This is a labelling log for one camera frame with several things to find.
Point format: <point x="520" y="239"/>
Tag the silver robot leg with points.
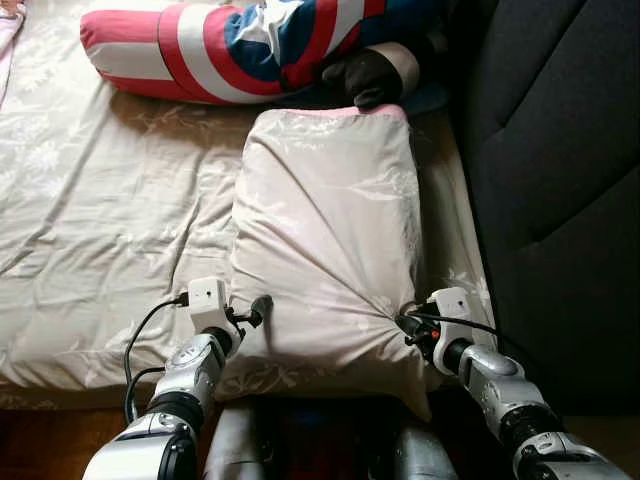
<point x="425" y="455"/>
<point x="235" y="445"/>

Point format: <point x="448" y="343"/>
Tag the red white striped bolster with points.
<point x="200" y="50"/>

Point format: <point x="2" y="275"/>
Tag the beige floral pillow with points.
<point x="330" y="230"/>

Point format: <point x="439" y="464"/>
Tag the silver right robot leg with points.
<point x="425" y="455"/>

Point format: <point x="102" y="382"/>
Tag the silver left robot leg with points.
<point x="235" y="445"/>

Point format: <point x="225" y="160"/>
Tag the bed with beige floral sheet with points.
<point x="100" y="200"/>

